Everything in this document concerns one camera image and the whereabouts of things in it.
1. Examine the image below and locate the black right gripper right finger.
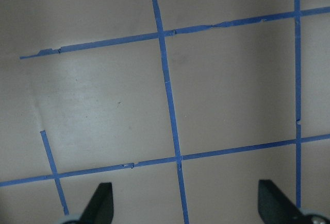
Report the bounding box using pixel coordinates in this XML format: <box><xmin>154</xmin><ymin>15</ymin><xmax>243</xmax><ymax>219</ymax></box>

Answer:
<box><xmin>258</xmin><ymin>180</ymin><xmax>311</xmax><ymax>224</ymax></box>

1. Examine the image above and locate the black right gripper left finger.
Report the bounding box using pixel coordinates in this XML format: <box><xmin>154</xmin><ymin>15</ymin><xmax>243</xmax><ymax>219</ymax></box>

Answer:
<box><xmin>78</xmin><ymin>182</ymin><xmax>114</xmax><ymax>224</ymax></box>

